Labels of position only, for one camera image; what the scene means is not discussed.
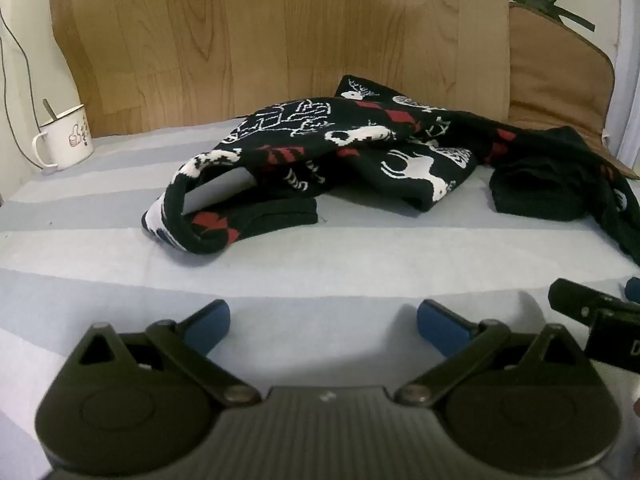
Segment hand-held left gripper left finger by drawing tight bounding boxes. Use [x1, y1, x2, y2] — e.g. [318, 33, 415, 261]
[77, 299, 262, 406]

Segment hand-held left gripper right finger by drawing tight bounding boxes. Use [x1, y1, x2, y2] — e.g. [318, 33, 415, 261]
[395, 298, 577, 406]

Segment black patterned knit sweater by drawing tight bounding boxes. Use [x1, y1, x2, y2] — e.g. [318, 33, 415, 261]
[141, 75, 640, 257]

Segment striped bed sheet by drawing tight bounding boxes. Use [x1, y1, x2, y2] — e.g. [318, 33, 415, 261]
[0, 116, 640, 476]

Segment brown cushion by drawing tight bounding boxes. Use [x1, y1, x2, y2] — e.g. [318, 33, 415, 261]
[507, 1, 640, 181]

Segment white enamel mug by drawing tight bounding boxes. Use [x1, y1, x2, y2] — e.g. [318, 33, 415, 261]
[32, 104, 95, 169]

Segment wooden headboard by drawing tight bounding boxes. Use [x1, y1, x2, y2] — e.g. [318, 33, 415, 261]
[50, 0, 511, 136]

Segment black tape strips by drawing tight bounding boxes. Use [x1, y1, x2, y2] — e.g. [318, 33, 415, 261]
[512, 0, 597, 32]

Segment white window frame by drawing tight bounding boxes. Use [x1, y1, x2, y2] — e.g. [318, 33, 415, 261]
[602, 0, 640, 173]

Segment thin dark wall cable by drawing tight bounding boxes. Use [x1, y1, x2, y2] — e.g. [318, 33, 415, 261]
[0, 7, 51, 173]

